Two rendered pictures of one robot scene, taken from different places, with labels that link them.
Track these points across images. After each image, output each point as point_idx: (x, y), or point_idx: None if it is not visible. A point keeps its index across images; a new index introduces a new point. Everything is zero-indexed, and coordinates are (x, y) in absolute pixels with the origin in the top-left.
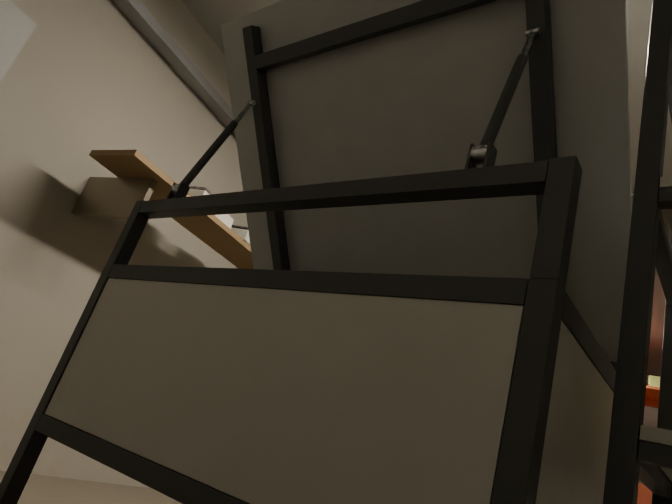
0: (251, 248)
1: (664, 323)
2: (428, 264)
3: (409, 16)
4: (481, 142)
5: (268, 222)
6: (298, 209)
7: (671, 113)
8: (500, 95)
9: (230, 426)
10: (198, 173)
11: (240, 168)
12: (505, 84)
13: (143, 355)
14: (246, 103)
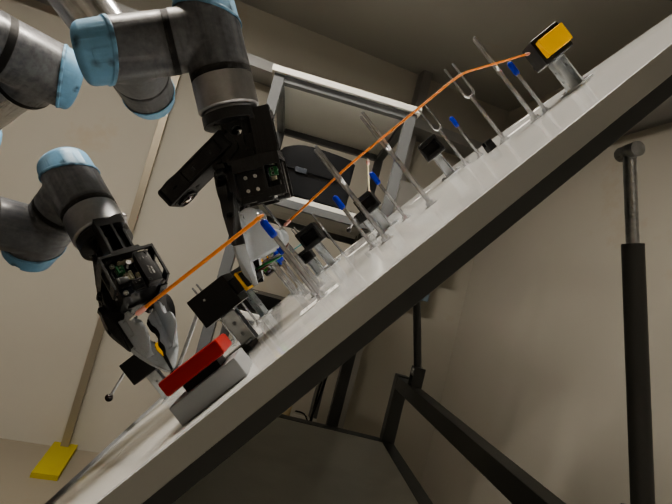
0: (216, 442)
1: (212, 334)
2: None
3: None
4: (421, 365)
5: (343, 362)
6: (456, 448)
7: (302, 211)
8: (420, 314)
9: None
10: (628, 451)
11: (538, 181)
12: (420, 302)
13: None
14: (642, 154)
